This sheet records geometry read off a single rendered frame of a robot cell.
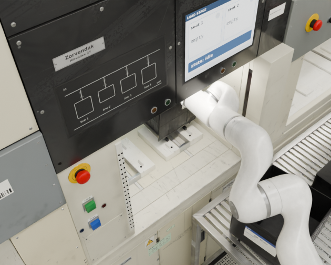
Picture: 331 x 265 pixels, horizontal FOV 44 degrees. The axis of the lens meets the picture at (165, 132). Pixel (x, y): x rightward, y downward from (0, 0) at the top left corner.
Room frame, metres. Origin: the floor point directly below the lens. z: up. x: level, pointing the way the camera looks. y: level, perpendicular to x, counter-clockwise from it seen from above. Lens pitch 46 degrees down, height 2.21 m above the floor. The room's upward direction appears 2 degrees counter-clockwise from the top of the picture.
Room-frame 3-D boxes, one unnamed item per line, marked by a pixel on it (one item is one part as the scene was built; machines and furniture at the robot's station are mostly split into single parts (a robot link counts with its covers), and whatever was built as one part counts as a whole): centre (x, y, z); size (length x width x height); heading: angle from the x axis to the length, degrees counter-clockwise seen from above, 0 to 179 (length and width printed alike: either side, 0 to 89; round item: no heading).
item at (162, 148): (1.25, -0.02, 0.89); 0.22 x 0.21 x 0.04; 38
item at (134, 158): (1.09, 0.19, 0.89); 0.22 x 0.21 x 0.04; 38
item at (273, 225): (0.83, -0.43, 0.85); 0.28 x 0.28 x 0.17; 46
